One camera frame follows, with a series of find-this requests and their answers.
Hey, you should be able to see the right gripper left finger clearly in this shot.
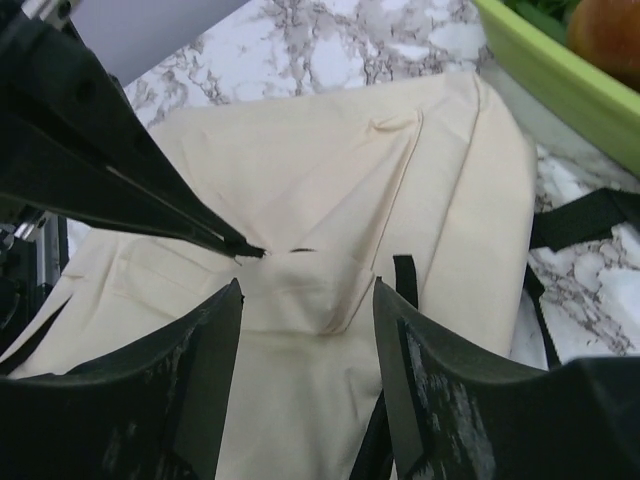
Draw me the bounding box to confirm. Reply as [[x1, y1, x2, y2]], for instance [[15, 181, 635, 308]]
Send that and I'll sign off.
[[1, 281, 243, 479]]

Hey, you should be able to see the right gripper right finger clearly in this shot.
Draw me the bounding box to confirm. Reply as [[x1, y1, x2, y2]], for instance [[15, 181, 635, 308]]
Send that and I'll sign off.
[[373, 282, 639, 479]]

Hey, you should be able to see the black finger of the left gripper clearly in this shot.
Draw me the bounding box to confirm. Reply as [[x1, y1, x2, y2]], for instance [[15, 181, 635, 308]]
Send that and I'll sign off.
[[1, 14, 265, 258]]

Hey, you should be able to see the beige canvas backpack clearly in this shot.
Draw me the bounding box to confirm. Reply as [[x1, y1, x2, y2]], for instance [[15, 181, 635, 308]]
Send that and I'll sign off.
[[0, 69, 640, 480]]

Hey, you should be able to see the green vegetable tray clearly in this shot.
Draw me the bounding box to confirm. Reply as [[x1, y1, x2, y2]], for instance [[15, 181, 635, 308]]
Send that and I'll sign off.
[[475, 1, 639, 175]]

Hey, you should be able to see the brown mushroom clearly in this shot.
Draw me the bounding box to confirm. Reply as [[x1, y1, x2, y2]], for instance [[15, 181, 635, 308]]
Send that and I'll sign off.
[[567, 0, 639, 91]]

